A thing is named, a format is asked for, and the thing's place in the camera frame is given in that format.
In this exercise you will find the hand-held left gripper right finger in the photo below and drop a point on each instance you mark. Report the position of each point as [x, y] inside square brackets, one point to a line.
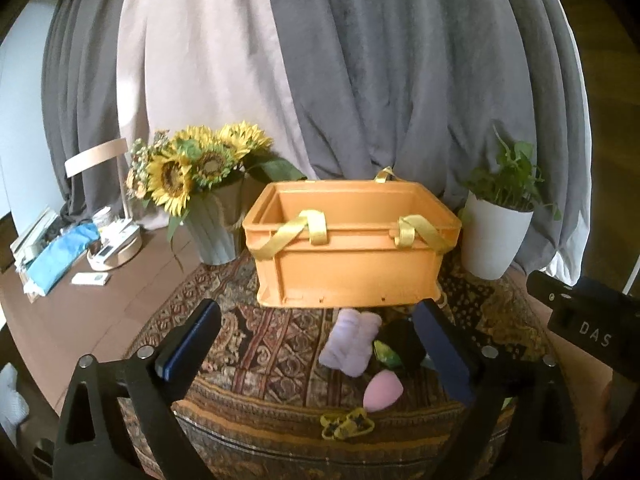
[445, 357]

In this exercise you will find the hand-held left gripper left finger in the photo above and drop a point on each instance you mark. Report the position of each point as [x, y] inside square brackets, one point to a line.
[197, 332]

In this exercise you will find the pink makeup sponge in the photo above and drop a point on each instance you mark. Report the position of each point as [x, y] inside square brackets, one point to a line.
[381, 392]

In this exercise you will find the orange plastic crate yellow ribbons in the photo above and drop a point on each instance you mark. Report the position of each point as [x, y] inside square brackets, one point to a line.
[345, 272]

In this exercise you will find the black soft item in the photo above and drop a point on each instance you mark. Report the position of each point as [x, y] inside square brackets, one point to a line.
[402, 340]

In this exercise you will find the green patterned soft item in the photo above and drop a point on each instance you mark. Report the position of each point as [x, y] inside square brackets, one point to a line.
[387, 352]

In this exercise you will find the patterned table mat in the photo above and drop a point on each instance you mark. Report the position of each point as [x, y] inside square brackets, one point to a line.
[270, 360]

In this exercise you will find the lavender folded towel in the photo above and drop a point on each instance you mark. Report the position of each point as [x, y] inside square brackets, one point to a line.
[350, 342]

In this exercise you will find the grey ribbed vase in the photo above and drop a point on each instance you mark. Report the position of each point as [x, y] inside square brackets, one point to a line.
[215, 230]

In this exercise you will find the round white tray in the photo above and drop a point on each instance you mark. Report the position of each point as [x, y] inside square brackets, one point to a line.
[117, 252]

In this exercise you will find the small white remote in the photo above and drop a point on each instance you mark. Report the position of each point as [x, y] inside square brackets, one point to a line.
[90, 279]

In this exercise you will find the green plant in white pot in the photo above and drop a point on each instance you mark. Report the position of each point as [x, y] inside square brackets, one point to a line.
[492, 240]

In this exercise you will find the small glass jar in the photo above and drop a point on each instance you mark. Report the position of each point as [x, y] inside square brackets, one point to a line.
[102, 217]

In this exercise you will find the blue cloth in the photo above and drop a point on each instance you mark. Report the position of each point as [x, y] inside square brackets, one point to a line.
[60, 255]

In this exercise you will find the sunflower bouquet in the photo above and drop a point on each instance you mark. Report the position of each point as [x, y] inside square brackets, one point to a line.
[175, 175]

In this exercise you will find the white sheer curtain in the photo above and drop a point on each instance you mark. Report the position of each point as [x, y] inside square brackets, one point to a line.
[580, 135]

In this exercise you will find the stack of books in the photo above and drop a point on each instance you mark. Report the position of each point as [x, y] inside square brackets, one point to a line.
[32, 240]

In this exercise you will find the white plastic bag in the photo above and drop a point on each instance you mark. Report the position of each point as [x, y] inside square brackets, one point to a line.
[12, 400]

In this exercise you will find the wooden chair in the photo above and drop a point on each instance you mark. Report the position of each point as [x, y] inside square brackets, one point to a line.
[95, 155]

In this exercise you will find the narrow grey curtain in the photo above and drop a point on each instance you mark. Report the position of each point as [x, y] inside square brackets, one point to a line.
[80, 110]

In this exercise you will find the beige curtain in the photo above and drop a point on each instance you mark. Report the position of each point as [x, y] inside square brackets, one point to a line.
[200, 60]

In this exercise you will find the wide grey curtain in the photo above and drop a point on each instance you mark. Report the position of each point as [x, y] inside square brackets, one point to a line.
[400, 70]

